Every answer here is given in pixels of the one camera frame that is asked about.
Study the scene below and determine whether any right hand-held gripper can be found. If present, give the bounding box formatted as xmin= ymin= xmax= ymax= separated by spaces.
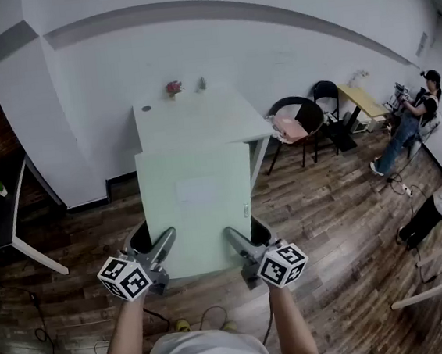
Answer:
xmin=221 ymin=209 xmax=312 ymax=295

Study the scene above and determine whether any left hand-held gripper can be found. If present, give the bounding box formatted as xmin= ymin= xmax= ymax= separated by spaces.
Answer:
xmin=91 ymin=216 xmax=185 ymax=306

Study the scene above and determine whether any pale green board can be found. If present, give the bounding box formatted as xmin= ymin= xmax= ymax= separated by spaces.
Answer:
xmin=133 ymin=138 xmax=264 ymax=282

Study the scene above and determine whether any person's left forearm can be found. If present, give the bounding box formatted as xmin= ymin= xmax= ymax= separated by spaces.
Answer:
xmin=98 ymin=296 xmax=151 ymax=354

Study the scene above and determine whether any person's right forearm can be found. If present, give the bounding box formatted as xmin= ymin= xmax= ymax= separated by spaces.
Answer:
xmin=266 ymin=280 xmax=319 ymax=354

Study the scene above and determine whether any pink file box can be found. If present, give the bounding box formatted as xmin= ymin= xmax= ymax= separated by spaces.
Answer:
xmin=270 ymin=110 xmax=310 ymax=144

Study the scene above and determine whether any black round chair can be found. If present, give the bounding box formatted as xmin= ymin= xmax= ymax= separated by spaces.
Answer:
xmin=258 ymin=92 xmax=331 ymax=176

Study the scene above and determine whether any white table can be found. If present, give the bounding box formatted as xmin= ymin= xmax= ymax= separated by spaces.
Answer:
xmin=130 ymin=83 xmax=285 ymax=200

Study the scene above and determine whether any black folding chair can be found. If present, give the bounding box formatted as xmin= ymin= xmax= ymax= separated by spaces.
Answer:
xmin=311 ymin=77 xmax=360 ymax=157

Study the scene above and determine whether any red flower potted plant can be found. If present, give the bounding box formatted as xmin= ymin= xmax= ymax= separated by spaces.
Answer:
xmin=164 ymin=79 xmax=186 ymax=101

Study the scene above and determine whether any yellow wooden side table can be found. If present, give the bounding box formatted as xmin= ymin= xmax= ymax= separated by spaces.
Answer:
xmin=335 ymin=79 xmax=393 ymax=136

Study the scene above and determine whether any left hand-held gripper cable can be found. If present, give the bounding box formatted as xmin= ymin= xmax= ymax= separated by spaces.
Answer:
xmin=142 ymin=303 xmax=172 ymax=337

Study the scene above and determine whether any hand-held gripper cable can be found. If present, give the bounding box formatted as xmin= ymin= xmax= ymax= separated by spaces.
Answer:
xmin=142 ymin=303 xmax=172 ymax=337
xmin=258 ymin=309 xmax=279 ymax=346

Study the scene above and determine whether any right hand-held gripper cable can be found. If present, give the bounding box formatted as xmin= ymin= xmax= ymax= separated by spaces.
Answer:
xmin=258 ymin=309 xmax=279 ymax=346

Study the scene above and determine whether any light wooden stool frame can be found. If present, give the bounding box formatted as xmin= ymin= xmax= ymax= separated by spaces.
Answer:
xmin=384 ymin=241 xmax=442 ymax=331

